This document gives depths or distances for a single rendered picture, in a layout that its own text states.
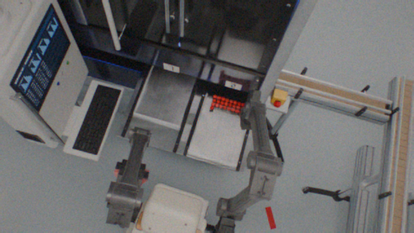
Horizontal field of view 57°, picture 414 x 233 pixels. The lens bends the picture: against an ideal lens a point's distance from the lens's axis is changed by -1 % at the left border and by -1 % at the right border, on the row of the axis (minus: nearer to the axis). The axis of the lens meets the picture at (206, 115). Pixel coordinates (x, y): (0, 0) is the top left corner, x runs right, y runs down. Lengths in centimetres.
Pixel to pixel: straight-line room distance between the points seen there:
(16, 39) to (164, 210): 85
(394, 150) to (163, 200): 132
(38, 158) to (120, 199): 192
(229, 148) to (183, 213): 69
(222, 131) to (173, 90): 36
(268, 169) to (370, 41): 268
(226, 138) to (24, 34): 109
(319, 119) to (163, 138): 157
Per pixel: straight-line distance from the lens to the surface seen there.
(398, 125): 229
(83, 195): 293
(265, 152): 128
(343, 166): 316
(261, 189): 125
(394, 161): 222
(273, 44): 164
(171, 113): 208
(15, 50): 160
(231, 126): 207
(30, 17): 166
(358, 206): 252
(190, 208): 145
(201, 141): 203
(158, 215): 145
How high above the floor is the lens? 280
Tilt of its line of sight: 68 degrees down
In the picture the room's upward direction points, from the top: 10 degrees clockwise
